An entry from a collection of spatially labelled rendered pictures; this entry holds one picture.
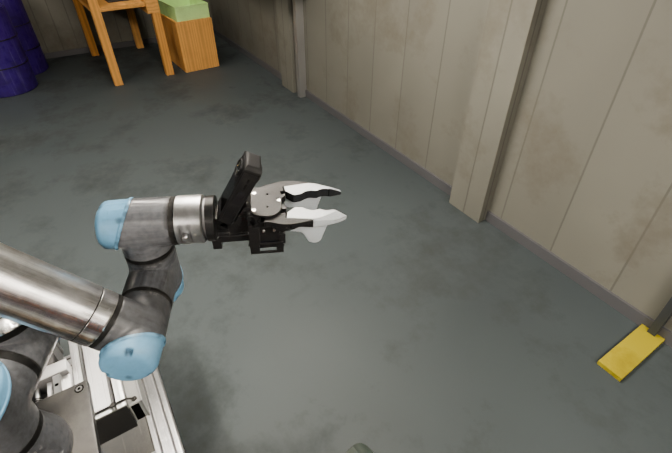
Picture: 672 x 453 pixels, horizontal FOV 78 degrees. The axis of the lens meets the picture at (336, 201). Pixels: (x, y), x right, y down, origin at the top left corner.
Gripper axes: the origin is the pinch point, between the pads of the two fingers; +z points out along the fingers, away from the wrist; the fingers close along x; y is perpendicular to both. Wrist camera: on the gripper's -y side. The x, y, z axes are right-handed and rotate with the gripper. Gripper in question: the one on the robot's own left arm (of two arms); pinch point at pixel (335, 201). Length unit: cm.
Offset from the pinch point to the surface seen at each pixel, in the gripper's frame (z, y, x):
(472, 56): 124, 57, -205
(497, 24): 123, 30, -184
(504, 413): 91, 155, -22
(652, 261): 185, 115, -70
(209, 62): -88, 190, -528
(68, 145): -203, 189, -324
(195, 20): -98, 135, -528
